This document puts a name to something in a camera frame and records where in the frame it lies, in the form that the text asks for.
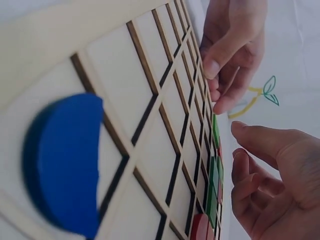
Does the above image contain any person's left hand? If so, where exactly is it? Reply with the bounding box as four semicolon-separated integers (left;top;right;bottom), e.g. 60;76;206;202
200;0;268;115

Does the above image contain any person's right hand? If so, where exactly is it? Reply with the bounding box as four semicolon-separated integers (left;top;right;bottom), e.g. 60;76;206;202
230;120;320;240

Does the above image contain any light green piece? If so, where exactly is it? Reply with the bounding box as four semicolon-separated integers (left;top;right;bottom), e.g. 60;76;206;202
212;113;220;150
216;155;224;190

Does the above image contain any dark green piece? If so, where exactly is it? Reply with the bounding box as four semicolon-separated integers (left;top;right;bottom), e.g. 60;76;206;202
205;183;218;229
209;156;219;193

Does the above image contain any red rounded piece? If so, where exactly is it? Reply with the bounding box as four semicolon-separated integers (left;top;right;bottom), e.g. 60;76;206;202
190;213;210;240

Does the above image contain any wooden board with diamond grid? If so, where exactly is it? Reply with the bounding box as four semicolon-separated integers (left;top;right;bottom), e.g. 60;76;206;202
0;0;230;240

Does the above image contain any blue semicircular piece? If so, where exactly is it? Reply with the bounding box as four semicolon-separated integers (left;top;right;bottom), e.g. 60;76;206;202
21;92;104;240

